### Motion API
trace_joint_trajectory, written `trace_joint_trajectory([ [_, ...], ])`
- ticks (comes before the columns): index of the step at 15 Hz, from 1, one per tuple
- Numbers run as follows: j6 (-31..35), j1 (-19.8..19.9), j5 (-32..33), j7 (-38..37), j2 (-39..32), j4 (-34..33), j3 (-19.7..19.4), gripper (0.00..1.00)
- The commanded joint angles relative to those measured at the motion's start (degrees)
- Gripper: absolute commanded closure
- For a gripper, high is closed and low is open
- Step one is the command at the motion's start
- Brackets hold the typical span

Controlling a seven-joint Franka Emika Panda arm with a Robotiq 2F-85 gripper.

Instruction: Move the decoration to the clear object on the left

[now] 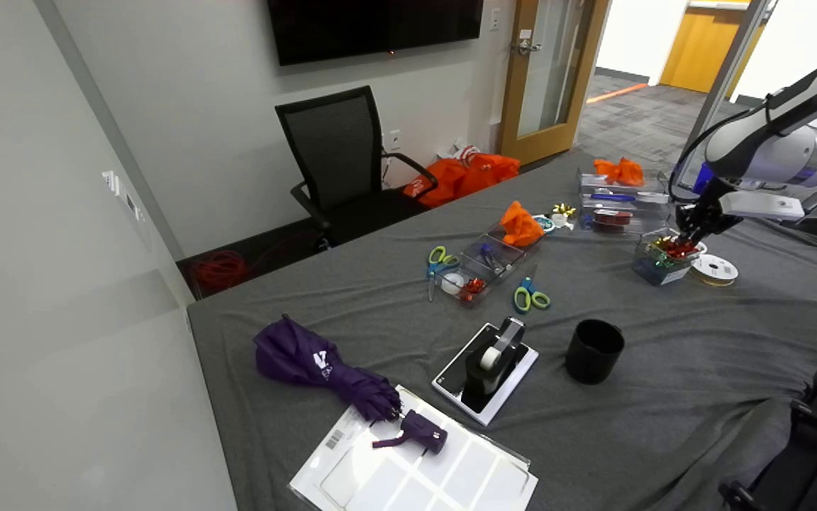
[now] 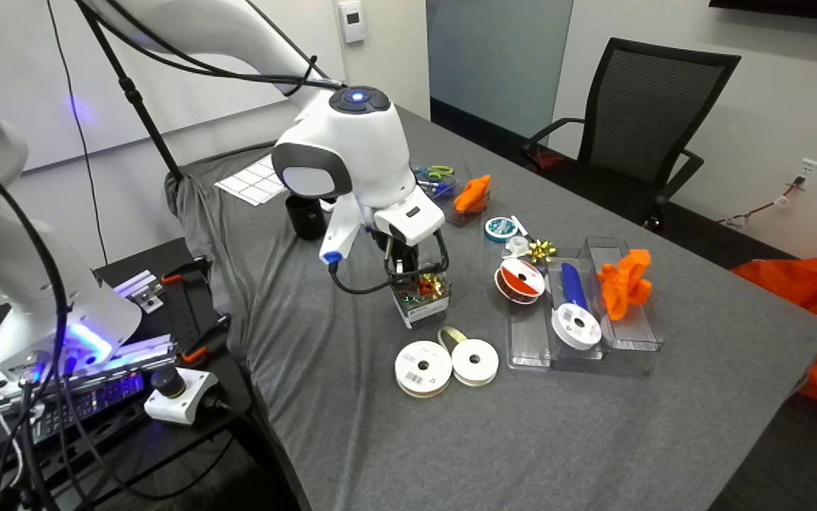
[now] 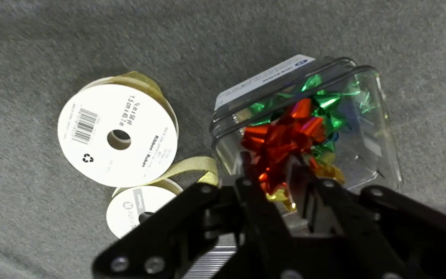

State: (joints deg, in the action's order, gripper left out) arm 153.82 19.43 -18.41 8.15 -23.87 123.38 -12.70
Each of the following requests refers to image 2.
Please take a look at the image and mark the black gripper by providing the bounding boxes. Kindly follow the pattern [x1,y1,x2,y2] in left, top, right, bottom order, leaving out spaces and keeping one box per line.
[384,229,434,290]

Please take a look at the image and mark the clear box of bows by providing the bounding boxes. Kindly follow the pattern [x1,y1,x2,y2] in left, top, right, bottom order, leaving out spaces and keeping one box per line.
[390,266,453,333]

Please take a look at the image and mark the clear plastic box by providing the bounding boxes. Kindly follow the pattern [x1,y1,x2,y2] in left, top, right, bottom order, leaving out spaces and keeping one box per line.
[411,162,499,228]

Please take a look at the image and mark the large white ribbon spool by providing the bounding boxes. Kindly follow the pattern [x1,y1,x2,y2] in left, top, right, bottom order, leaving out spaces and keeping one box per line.
[392,338,453,401]

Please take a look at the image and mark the orange gift bow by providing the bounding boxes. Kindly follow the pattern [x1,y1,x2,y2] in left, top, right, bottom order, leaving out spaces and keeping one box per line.
[451,174,496,218]

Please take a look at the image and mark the teal tape roll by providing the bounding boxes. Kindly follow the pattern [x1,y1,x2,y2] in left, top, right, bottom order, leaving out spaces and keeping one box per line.
[482,212,526,243]

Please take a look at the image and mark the red ribbon spool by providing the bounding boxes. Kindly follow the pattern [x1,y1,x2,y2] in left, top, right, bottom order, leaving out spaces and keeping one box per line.
[490,255,550,309]

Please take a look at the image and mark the small white ribbon spool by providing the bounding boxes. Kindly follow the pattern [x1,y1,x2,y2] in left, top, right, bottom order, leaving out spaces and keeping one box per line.
[434,323,506,392]

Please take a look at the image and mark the small white tape roll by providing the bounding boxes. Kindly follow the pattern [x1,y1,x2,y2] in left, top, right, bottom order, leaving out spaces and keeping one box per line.
[503,232,533,260]

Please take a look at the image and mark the black mug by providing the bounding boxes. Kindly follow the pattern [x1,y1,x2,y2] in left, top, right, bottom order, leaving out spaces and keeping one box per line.
[285,194,333,241]

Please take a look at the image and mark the blue ribbon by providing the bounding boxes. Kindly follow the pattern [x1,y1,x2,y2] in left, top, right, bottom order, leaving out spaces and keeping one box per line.
[558,260,590,309]

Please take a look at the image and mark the white spool in tray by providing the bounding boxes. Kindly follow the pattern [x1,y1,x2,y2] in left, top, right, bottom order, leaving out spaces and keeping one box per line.
[547,300,607,354]

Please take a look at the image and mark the white label sheet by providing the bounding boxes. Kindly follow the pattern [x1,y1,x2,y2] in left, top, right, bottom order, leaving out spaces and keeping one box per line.
[212,153,290,211]

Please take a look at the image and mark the grey tablecloth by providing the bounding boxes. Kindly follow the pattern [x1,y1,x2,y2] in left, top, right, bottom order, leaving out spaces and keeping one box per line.
[161,103,817,511]

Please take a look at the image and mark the orange ribbon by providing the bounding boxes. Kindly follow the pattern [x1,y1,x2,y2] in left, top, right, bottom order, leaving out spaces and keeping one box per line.
[595,248,659,323]

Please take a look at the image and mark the black side cart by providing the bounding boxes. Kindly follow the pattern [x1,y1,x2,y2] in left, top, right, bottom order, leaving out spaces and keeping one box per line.
[0,235,279,511]

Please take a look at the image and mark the frosted glass panel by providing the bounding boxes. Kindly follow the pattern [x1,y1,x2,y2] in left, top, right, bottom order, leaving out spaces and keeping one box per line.
[427,0,577,138]

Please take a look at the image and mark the white box black knob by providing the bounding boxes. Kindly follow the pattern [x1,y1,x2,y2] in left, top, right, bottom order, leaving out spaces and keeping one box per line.
[141,363,219,425]

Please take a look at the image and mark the small silver device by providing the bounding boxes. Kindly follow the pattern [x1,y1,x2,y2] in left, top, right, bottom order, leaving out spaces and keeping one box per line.
[110,266,167,319]

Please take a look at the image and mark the black office chair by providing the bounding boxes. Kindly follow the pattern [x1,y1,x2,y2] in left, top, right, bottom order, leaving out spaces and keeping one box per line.
[520,35,743,229]

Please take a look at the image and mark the black tripod pole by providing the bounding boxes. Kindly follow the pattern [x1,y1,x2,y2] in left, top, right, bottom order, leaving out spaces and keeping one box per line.
[78,0,187,182]

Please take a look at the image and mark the grey electronics unit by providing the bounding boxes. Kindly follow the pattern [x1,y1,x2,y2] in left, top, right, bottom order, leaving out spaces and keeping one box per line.
[0,329,180,449]

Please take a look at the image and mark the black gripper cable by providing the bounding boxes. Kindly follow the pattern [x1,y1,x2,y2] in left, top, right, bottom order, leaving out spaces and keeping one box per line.
[326,229,453,297]

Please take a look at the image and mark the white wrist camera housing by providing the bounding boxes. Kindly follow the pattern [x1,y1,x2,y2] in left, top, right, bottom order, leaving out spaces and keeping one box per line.
[373,184,448,250]

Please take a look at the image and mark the orange handled pliers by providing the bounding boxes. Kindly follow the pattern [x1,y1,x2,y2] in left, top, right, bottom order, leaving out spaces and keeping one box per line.
[156,260,212,290]
[180,321,232,368]

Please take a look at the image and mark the white wall thermostat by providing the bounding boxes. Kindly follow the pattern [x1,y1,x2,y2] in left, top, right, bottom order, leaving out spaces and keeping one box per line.
[336,0,370,48]

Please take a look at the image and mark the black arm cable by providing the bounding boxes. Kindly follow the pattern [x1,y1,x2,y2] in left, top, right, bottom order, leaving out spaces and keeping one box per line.
[95,0,347,96]

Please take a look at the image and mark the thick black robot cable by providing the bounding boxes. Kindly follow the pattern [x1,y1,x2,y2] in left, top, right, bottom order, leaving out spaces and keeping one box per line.
[0,174,78,511]

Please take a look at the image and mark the thin wall outlet cable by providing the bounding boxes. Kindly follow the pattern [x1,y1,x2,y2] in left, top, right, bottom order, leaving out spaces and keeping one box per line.
[717,174,809,229]

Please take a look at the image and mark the black wall screen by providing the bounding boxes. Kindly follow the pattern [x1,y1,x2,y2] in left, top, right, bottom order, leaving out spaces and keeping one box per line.
[706,0,817,25]

